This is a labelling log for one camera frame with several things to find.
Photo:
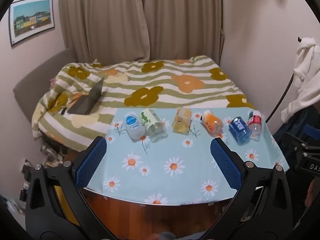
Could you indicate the striped flower blanket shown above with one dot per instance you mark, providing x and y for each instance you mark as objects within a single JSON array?
[{"x": 162, "y": 85}]

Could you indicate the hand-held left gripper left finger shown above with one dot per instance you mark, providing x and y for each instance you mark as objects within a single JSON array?
[{"x": 91, "y": 163}]

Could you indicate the grey upholstered headboard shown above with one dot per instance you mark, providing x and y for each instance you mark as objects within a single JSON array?
[{"x": 37, "y": 80}]

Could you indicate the grey laptop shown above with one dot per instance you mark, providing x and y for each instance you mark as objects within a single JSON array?
[{"x": 86, "y": 102}]

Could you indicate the blue label water bottle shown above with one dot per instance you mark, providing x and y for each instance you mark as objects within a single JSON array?
[{"x": 238, "y": 129}]

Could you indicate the red green label bottle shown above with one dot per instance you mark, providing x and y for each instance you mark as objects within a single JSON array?
[{"x": 254, "y": 122}]

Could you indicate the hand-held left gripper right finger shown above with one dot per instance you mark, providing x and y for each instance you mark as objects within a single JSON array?
[{"x": 226, "y": 165}]

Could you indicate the white hanging garment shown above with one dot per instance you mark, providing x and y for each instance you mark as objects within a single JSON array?
[{"x": 307, "y": 80}]

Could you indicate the dark blue cloth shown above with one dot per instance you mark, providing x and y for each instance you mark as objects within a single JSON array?
[{"x": 300, "y": 120}]

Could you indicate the round table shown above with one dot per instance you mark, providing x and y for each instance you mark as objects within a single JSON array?
[{"x": 175, "y": 204}]

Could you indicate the yellow drink bottle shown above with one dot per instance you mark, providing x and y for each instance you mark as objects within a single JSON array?
[{"x": 182, "y": 122}]

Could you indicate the white blue-label bottle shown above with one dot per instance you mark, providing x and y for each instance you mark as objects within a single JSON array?
[{"x": 133, "y": 125}]

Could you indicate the light blue daisy tablecloth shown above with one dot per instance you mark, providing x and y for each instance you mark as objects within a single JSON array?
[{"x": 175, "y": 150}]

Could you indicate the black curved stand pole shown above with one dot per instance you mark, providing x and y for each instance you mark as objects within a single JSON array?
[{"x": 288, "y": 90}]

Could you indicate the framed picture of buildings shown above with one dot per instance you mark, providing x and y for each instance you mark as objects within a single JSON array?
[{"x": 32, "y": 20}]

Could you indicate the camouflage patterned cloth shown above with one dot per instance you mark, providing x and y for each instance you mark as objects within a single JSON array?
[{"x": 53, "y": 152}]

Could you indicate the clear green-label bottle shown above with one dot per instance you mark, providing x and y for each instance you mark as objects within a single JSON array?
[{"x": 153, "y": 123}]

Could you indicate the beige curtain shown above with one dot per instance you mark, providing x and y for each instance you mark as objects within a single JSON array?
[
  {"x": 182, "y": 17},
  {"x": 100, "y": 17}
]

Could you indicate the orange drink bottle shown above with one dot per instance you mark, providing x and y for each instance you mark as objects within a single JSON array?
[{"x": 212, "y": 123}]

